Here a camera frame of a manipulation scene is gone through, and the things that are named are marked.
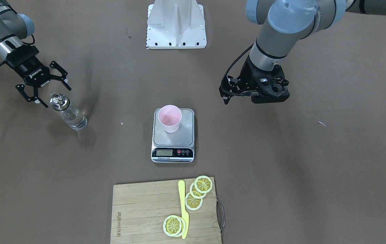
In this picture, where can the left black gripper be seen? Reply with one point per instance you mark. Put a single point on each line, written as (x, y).
(246, 76)

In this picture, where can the white pedestal column base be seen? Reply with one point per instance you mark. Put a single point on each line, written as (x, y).
(176, 24)

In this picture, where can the pink plastic cup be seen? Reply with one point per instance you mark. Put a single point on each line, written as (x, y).
(170, 117)

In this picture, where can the lemon slice middle stack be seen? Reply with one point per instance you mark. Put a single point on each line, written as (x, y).
(195, 193)

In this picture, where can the bamboo cutting board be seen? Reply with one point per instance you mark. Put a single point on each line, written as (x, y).
(139, 210)

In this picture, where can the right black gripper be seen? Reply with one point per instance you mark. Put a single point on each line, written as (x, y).
(29, 67)

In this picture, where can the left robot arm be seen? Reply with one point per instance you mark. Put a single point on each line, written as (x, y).
(284, 22)

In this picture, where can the yellow plastic knife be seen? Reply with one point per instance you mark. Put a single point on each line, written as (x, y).
(184, 214)

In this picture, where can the lemon slice lone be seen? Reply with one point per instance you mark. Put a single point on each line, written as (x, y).
(174, 226)

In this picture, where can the clear glass sauce bottle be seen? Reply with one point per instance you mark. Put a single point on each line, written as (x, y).
(68, 111)

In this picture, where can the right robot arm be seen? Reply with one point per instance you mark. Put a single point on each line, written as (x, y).
(14, 28)

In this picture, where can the digital kitchen scale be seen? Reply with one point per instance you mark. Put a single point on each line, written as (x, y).
(174, 147)

